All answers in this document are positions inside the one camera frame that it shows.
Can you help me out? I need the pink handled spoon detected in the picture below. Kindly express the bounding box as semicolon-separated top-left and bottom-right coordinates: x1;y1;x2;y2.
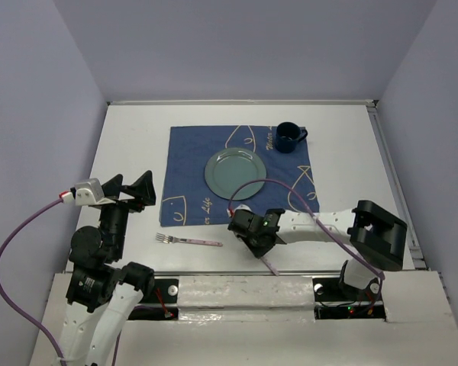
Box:
260;257;279;276

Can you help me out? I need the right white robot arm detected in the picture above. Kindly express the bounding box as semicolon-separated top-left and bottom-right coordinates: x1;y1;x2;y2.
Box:
228;200;408;299

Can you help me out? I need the pink handled fork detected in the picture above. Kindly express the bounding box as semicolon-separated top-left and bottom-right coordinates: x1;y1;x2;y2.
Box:
155;233;223;247

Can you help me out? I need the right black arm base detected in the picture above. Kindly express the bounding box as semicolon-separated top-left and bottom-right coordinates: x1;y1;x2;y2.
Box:
313;277;386;320

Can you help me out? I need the dark blue mug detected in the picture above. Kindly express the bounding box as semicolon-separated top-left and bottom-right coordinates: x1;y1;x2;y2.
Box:
274;121;308;153

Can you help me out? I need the teal ceramic plate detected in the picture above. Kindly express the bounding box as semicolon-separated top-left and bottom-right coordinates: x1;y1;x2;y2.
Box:
205;147;267;200

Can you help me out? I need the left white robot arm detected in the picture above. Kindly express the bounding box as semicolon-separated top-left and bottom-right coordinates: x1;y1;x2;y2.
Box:
57;171;156;365

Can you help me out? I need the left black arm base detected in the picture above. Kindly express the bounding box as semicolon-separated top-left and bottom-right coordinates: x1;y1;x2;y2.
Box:
128;276;179;321

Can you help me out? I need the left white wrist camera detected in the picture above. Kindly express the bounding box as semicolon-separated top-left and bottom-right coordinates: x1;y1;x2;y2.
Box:
59;178;114;207

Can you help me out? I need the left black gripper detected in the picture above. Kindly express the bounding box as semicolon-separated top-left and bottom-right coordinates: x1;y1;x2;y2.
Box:
99;168;156;257

